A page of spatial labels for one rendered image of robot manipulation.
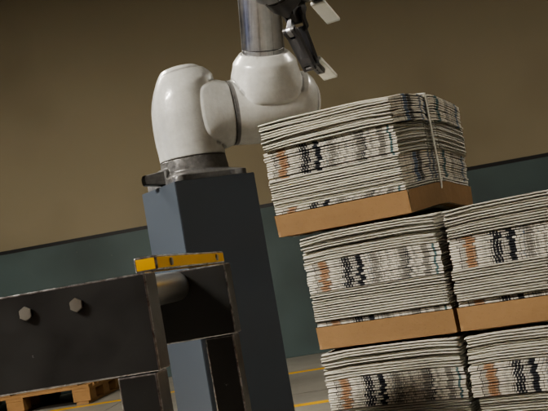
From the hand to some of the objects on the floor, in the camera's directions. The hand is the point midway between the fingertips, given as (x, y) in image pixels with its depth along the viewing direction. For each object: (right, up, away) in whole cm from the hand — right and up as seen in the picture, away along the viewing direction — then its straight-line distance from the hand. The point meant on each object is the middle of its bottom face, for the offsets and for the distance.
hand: (329, 46), depth 202 cm
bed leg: (-8, -120, -31) cm, 125 cm away
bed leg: (-16, -119, -81) cm, 145 cm away
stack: (+67, -108, -18) cm, 129 cm away
